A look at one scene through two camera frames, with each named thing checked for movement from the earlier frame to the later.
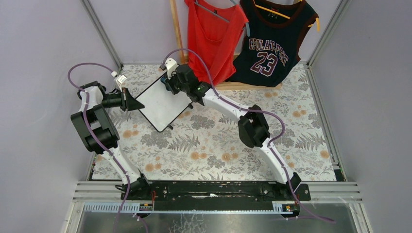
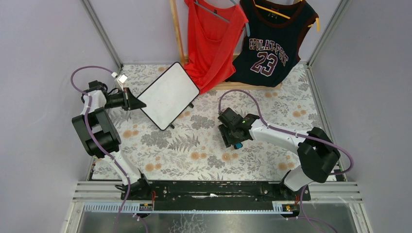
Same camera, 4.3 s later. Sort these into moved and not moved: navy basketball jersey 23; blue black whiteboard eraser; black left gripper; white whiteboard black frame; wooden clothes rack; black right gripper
Moved: blue black whiteboard eraser; black right gripper
Not moved: wooden clothes rack; black left gripper; white whiteboard black frame; navy basketball jersey 23
